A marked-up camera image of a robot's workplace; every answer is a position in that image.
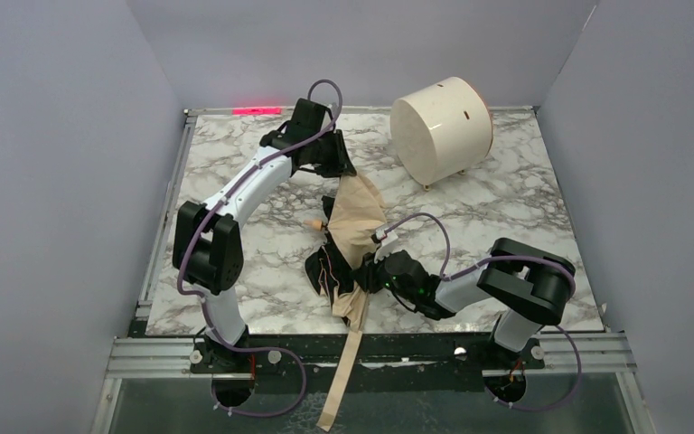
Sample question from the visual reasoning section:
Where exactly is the beige folding umbrella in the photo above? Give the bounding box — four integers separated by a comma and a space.
305, 173, 387, 432

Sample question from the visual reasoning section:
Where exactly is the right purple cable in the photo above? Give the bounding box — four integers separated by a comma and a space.
377, 212, 583, 414

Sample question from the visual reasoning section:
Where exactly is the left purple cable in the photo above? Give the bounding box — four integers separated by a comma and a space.
176, 79, 344, 420

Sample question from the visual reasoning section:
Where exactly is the pink tape strip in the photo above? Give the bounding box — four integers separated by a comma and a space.
231, 107, 282, 116

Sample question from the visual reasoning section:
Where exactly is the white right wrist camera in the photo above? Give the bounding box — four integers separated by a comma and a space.
371, 227, 399, 262

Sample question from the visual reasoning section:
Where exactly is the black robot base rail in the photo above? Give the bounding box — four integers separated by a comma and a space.
188, 332, 545, 402

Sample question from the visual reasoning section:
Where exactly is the cream cylindrical umbrella stand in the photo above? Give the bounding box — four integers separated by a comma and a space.
389, 77, 494, 188

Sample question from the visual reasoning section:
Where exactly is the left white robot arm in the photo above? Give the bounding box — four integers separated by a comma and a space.
173, 99, 356, 356

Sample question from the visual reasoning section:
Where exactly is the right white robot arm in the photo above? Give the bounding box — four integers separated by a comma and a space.
352, 238, 576, 355

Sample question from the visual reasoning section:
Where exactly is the purple cable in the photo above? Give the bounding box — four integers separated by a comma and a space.
176, 79, 344, 420
377, 212, 583, 414

